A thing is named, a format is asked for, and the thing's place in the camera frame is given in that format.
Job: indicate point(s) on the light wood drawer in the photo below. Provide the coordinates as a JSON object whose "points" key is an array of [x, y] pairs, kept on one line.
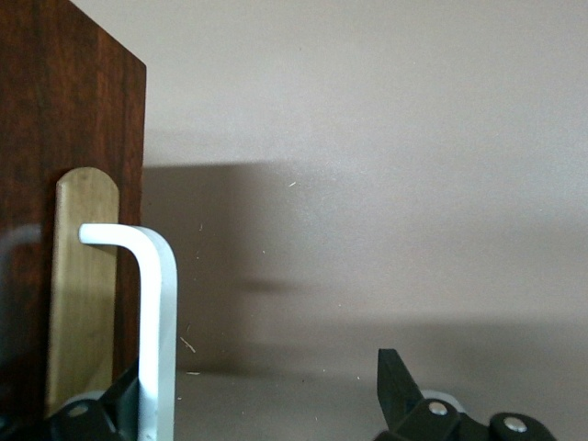
{"points": [[69, 92]]}

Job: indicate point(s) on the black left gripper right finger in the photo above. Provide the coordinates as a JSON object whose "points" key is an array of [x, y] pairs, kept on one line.
{"points": [[413, 422]]}

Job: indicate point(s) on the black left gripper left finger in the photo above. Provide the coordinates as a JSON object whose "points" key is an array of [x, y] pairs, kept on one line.
{"points": [[92, 422]]}

